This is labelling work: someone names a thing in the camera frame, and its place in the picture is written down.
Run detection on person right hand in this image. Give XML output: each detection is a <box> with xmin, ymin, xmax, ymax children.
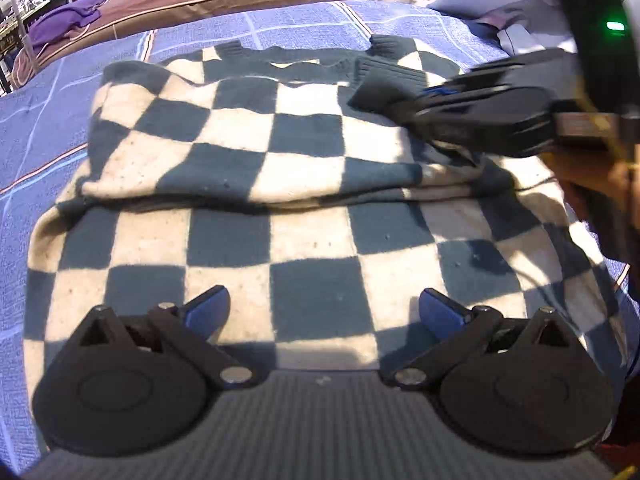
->
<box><xmin>540</xmin><ymin>140</ymin><xmax>639</xmax><ymax>268</ymax></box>

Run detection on blue plaid bed sheet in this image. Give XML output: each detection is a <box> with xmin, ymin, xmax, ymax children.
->
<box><xmin>1</xmin><ymin>0</ymin><xmax>639</xmax><ymax>472</ymax></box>

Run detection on purple blanket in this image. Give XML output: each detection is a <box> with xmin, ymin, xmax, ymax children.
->
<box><xmin>28</xmin><ymin>0</ymin><xmax>107</xmax><ymax>50</ymax></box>

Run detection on checkered green cream sweater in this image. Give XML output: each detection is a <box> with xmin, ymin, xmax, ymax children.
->
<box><xmin>24</xmin><ymin>36</ymin><xmax>628</xmax><ymax>388</ymax></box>

